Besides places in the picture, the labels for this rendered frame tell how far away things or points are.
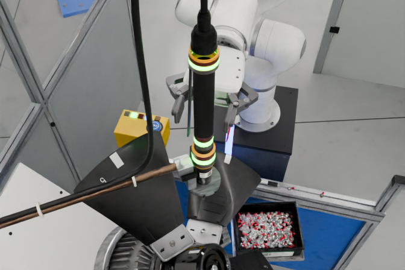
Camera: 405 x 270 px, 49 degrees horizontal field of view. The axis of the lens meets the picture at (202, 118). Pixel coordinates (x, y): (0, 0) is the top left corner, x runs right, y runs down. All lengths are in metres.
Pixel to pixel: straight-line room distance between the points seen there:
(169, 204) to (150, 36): 2.43
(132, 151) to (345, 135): 2.06
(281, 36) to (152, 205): 0.62
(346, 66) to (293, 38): 1.80
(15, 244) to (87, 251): 0.19
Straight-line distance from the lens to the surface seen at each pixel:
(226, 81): 0.76
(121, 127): 1.47
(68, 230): 1.16
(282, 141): 1.59
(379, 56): 3.06
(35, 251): 1.11
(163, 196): 1.01
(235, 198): 1.21
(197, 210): 1.17
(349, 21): 2.86
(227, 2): 0.88
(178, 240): 1.07
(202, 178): 0.87
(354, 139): 2.88
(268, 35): 1.33
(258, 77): 1.42
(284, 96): 1.72
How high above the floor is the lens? 2.24
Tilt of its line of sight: 53 degrees down
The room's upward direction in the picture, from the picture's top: straight up
